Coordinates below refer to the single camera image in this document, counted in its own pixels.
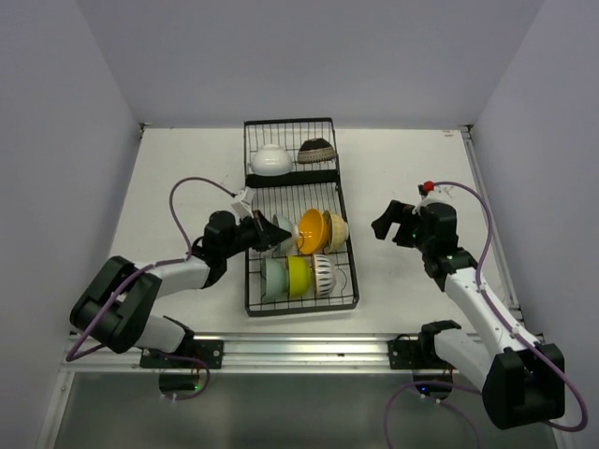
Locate orange yellow bowl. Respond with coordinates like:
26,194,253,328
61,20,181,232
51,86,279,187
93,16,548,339
297,209,326,254

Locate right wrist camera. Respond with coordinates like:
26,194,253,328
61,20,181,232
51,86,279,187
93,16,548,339
417,181,451,207

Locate pale green celadon bowl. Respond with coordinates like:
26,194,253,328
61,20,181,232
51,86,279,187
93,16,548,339
272,214,298,255

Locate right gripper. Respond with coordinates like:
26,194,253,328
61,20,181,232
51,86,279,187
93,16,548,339
372,198,433,253

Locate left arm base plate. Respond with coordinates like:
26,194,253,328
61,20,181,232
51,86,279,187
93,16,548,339
139,339,224,369

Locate white black striped bowl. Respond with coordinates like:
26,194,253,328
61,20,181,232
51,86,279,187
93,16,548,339
312,254,336,297

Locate lime yellow bowl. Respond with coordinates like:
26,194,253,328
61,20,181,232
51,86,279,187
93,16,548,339
286,256,311,297

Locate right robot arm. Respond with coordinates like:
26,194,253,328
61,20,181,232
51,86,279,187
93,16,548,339
372,200,565,429

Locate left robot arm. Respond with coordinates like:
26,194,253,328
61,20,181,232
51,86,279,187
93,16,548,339
69,210,292,368

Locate dark patterned bowl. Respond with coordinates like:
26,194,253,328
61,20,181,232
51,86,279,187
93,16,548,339
297,138,336,165

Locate black wire dish rack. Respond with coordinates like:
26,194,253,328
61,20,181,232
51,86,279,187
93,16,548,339
243,117,359,317

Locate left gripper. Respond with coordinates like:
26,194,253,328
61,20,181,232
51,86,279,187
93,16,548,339
221,209,290,259

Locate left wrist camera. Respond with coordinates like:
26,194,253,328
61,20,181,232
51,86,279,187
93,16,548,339
231,186,255,219

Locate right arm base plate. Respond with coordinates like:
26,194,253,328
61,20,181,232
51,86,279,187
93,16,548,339
387,334,448,370

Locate white bowl yellow sun dots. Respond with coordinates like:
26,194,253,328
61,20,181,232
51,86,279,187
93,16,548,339
323,210,349,254

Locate white ceramic bowl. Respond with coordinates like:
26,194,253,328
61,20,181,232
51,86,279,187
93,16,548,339
250,143,293,177

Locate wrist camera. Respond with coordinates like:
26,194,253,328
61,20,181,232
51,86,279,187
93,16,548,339
417,181,451,207
231,186,255,219

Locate aluminium mounting rail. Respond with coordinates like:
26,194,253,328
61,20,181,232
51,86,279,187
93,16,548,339
61,333,441,374

